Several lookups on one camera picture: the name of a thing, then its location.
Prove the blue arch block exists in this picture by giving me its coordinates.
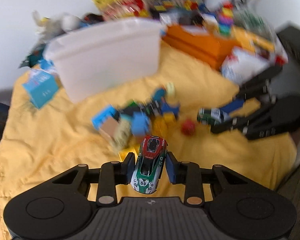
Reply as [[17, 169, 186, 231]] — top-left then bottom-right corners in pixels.
[[160, 100, 180, 118]]

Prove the orange cardboard box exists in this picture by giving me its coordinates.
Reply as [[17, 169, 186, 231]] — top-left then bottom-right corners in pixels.
[[162, 25, 241, 70]]

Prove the white baby wipes pack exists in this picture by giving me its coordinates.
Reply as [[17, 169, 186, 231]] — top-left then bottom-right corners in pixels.
[[221, 47, 270, 86]]

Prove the red green white race car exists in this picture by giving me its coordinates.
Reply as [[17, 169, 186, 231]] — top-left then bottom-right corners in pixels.
[[130, 135, 167, 194]]

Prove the rainbow stacking ring toy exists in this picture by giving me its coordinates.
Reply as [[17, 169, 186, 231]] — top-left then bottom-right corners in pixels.
[[216, 1, 234, 36]]

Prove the black white toy car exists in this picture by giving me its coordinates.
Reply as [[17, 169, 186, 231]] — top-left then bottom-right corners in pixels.
[[197, 108, 230, 126]]

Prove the yellow quilted cloth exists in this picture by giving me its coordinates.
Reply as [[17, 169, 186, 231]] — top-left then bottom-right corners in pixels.
[[0, 43, 297, 239]]

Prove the light blue small box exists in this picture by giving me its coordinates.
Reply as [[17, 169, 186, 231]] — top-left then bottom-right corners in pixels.
[[22, 69, 58, 109]]

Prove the teal toy figure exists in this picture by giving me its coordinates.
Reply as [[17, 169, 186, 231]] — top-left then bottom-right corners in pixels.
[[151, 87, 167, 101]]

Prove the shrimp cracker snack bag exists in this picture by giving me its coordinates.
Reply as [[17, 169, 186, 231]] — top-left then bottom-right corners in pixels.
[[92, 0, 150, 21]]

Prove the wooden cube block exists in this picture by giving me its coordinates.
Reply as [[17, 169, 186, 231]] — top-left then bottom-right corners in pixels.
[[98, 116, 119, 142]]

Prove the light blue flat brick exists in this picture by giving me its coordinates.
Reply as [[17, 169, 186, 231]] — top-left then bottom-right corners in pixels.
[[91, 105, 117, 130]]

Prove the yellow duplo brick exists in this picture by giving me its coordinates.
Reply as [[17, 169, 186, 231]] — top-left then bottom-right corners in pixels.
[[119, 150, 138, 162]]

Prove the white plastic storage bin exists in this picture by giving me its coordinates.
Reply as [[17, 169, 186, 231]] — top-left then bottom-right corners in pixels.
[[43, 17, 164, 103]]

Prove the pale green toy block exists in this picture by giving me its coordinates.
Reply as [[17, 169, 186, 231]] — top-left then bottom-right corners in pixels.
[[165, 82, 176, 97]]

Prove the small red cube block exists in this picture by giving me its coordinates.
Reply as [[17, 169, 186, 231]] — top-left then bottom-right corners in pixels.
[[181, 119, 196, 136]]

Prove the blue duplo brick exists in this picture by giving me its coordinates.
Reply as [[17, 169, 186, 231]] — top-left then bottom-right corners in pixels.
[[131, 112, 151, 137]]

